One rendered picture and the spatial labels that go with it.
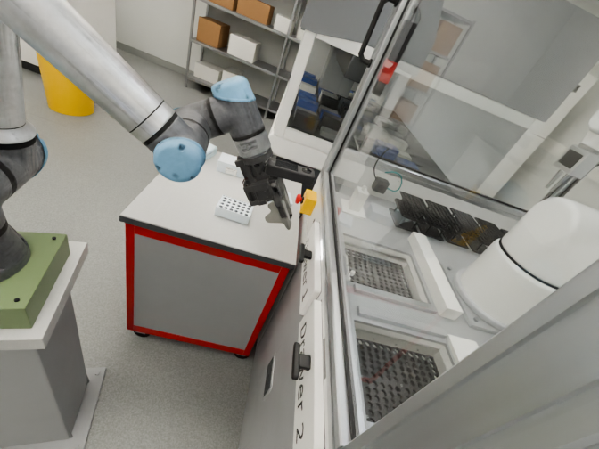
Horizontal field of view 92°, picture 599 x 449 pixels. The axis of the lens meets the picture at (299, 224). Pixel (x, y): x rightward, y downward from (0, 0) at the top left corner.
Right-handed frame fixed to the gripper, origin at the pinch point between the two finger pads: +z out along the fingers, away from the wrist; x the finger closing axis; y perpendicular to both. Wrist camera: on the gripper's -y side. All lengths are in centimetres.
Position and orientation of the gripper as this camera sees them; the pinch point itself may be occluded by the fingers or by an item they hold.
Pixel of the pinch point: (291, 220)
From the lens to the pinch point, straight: 75.9
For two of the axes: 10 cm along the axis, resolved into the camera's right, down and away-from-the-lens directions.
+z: 2.7, 7.8, 5.6
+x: -0.4, 6.0, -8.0
